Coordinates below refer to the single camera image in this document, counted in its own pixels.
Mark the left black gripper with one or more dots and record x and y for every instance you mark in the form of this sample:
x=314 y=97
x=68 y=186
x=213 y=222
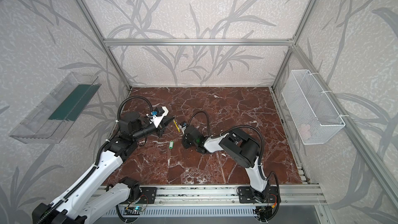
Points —
x=163 y=124

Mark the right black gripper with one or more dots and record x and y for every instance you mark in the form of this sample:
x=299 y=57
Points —
x=187 y=134

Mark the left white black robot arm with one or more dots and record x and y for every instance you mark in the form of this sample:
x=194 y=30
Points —
x=75 y=206

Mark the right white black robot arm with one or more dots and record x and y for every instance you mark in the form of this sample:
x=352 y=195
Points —
x=245 y=145

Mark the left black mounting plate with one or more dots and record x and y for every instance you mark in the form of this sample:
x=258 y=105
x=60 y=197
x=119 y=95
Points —
x=148 y=195

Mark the black mounting plate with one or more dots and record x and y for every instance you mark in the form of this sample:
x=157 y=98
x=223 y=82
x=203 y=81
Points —
x=148 y=195
x=245 y=194

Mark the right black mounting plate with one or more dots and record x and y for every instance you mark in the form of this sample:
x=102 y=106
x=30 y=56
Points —
x=245 y=194

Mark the green led circuit board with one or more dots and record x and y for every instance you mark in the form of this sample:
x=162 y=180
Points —
x=135 y=210

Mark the pink object in basket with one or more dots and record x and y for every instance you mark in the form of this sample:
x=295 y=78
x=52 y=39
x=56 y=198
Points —
x=305 y=131

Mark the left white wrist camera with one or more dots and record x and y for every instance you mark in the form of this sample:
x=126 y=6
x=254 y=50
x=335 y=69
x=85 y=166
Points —
x=157 y=115

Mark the slotted grey cable duct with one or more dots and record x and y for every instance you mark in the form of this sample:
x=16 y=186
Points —
x=194 y=211

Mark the clear plastic wall tray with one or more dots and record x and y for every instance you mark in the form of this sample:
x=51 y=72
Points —
x=49 y=122

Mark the white wire mesh basket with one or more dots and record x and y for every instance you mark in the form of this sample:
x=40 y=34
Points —
x=309 y=103

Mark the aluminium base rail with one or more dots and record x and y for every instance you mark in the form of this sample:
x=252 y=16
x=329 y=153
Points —
x=226 y=195

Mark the aluminium frame crossbar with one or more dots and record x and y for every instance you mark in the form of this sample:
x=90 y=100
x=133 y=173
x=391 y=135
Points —
x=198 y=42

